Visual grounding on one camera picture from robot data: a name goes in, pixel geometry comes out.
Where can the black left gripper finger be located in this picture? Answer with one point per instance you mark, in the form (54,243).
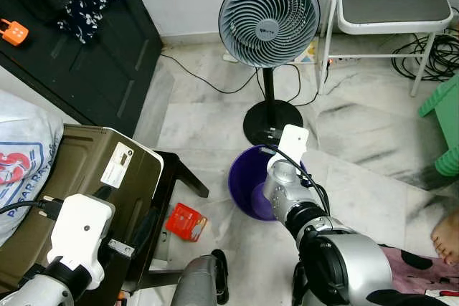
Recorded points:
(145,228)
(102,193)

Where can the pink cartoon print blanket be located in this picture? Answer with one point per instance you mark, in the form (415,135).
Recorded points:
(423,270)

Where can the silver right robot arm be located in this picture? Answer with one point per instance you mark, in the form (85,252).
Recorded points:
(344,263)

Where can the white label sticker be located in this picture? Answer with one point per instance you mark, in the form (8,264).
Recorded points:
(117,165)

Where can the olive metal box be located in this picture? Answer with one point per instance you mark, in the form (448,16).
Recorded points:
(79,170)

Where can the red packet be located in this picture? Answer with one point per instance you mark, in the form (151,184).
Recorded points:
(186,221)

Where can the black side table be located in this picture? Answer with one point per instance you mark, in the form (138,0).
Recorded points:
(179,173)

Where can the person in black shorts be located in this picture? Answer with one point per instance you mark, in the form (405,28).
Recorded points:
(446,238)

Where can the white printed bag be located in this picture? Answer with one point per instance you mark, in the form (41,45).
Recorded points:
(25,155)

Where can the green plastic stool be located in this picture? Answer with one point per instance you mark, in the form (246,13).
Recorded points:
(448,127)

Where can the purple plastic bucket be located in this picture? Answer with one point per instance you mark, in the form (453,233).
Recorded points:
(247,184)

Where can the black wooden cabinet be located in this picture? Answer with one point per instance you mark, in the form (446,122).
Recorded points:
(93,69)

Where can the silver right robot leg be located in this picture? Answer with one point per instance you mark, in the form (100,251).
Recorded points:
(301,288)

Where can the orange padlock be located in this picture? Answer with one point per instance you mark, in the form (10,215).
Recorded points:
(13,32)

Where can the white power strip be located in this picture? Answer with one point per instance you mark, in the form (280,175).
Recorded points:
(344,59)

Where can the white chair grey seat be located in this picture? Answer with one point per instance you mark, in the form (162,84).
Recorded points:
(391,8)

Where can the colourful patterned mat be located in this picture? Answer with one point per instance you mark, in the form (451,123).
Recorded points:
(308,51)

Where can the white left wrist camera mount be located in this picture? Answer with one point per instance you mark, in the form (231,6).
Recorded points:
(79,238)

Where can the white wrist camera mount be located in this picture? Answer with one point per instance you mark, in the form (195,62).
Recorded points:
(79,238)
(292,147)

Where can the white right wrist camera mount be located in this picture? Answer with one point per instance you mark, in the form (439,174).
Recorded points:
(292,147)

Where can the grey pedestal fan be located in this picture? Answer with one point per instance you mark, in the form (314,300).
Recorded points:
(269,16)

